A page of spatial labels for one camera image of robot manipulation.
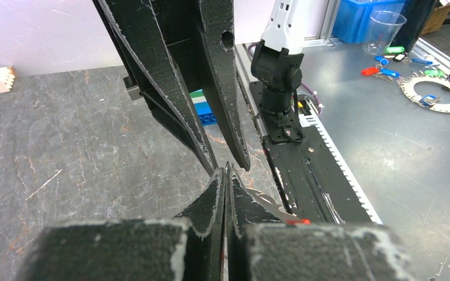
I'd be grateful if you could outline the clear plastic cup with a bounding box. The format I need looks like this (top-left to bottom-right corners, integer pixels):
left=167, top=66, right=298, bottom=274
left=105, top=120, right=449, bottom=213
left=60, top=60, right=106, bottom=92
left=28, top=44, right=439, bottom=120
left=362, top=11, right=407, bottom=56

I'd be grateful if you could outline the round metal key organizer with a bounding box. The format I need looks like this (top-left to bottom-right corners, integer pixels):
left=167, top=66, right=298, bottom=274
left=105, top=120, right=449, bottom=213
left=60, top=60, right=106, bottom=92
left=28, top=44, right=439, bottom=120
left=397, top=72, right=450, bottom=115

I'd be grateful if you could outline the blue green white brick block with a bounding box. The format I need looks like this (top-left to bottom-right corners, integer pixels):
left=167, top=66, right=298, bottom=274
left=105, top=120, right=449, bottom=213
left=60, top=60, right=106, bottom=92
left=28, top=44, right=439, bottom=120
left=190, top=90, right=217, bottom=126

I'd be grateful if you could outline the blue plastic storage bin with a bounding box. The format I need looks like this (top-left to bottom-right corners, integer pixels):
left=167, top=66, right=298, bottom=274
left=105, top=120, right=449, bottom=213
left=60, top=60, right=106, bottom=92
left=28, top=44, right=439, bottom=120
left=332, top=0, right=406, bottom=43

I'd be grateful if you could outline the green key tag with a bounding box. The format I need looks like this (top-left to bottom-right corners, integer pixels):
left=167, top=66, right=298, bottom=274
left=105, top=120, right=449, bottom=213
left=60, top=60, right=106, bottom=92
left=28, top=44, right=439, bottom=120
left=384, top=46, right=405, bottom=54

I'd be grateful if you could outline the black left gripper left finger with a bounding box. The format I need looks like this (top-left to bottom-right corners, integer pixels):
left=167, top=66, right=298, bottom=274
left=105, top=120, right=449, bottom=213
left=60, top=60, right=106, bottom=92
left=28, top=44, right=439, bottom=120
left=16, top=168, right=225, bottom=280

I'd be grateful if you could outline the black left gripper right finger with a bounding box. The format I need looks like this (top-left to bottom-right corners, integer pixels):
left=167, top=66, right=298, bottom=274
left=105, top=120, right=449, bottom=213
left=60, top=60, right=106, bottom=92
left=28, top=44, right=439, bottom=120
left=224, top=163, right=415, bottom=280

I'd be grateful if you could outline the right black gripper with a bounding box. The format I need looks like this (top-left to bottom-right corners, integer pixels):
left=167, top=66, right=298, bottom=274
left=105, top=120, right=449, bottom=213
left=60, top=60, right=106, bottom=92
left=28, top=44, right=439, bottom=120
left=93, top=1, right=250, bottom=174

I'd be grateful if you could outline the red tagged key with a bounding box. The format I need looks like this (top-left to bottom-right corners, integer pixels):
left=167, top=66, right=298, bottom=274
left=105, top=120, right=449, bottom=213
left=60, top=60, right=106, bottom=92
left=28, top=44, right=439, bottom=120
left=361, top=66, right=380, bottom=76

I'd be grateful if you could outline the white slotted cable duct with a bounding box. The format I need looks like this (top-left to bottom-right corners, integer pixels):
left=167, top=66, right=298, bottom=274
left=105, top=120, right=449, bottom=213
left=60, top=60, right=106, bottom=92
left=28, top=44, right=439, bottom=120
left=299, top=114, right=383, bottom=224

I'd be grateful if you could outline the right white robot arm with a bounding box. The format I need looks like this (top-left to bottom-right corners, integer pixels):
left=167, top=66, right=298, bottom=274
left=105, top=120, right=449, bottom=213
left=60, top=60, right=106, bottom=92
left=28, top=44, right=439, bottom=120
left=94, top=1, right=311, bottom=174

